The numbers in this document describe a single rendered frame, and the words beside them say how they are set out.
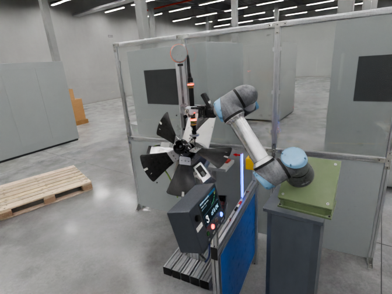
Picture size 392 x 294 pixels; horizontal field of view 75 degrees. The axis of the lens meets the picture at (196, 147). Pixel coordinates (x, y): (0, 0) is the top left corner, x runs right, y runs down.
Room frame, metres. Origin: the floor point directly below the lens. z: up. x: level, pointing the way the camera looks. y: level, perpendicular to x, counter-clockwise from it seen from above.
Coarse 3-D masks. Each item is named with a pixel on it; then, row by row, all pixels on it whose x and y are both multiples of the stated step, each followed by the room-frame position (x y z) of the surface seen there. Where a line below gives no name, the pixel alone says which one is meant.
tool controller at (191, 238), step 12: (192, 192) 1.02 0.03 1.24; (204, 192) 0.98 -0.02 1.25; (216, 192) 1.05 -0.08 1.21; (180, 204) 0.93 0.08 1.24; (192, 204) 0.90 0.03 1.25; (204, 204) 0.94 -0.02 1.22; (216, 204) 1.02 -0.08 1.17; (168, 216) 0.89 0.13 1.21; (180, 216) 0.86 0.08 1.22; (192, 216) 0.85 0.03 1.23; (216, 216) 0.99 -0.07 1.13; (180, 228) 0.86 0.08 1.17; (192, 228) 0.84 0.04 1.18; (204, 228) 0.88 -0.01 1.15; (216, 228) 0.96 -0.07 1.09; (180, 240) 0.87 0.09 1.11; (192, 240) 0.84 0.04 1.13; (204, 240) 0.86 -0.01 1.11; (192, 252) 0.84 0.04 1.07
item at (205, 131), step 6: (210, 120) 2.13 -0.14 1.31; (186, 126) 2.19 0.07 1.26; (204, 126) 2.12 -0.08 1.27; (210, 126) 2.09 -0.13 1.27; (186, 132) 2.15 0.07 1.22; (198, 132) 2.10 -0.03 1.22; (204, 132) 2.07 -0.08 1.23; (210, 132) 2.05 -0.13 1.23; (186, 138) 2.11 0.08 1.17; (192, 138) 2.08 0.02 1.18; (198, 138) 2.06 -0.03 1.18; (204, 138) 2.04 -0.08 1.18; (210, 138) 2.02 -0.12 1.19; (204, 144) 2.00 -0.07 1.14; (174, 168) 1.97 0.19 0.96
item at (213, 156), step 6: (198, 150) 1.73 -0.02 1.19; (204, 150) 1.72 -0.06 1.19; (210, 150) 1.72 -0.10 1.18; (216, 150) 1.72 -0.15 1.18; (222, 150) 1.71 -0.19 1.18; (228, 150) 1.70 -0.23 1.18; (204, 156) 1.65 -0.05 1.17; (210, 156) 1.65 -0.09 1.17; (216, 156) 1.64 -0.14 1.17; (222, 156) 1.64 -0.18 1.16; (210, 162) 1.60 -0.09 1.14; (216, 162) 1.59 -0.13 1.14; (222, 162) 1.59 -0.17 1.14
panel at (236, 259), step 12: (252, 204) 1.78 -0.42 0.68; (252, 216) 1.78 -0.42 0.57; (240, 228) 1.50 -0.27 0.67; (252, 228) 1.78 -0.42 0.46; (240, 240) 1.50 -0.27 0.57; (252, 240) 1.78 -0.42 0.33; (228, 252) 1.28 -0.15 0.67; (240, 252) 1.50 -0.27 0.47; (252, 252) 1.78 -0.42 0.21; (228, 264) 1.27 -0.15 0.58; (240, 264) 1.49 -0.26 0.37; (228, 276) 1.27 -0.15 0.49; (240, 276) 1.49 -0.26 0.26; (228, 288) 1.26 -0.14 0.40; (240, 288) 1.48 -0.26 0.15
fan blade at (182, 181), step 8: (184, 168) 1.69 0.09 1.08; (176, 176) 1.64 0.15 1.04; (184, 176) 1.65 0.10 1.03; (192, 176) 1.68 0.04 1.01; (176, 184) 1.61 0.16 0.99; (184, 184) 1.62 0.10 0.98; (192, 184) 1.64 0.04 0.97; (168, 192) 1.58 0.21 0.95; (176, 192) 1.58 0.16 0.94; (184, 192) 1.59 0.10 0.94
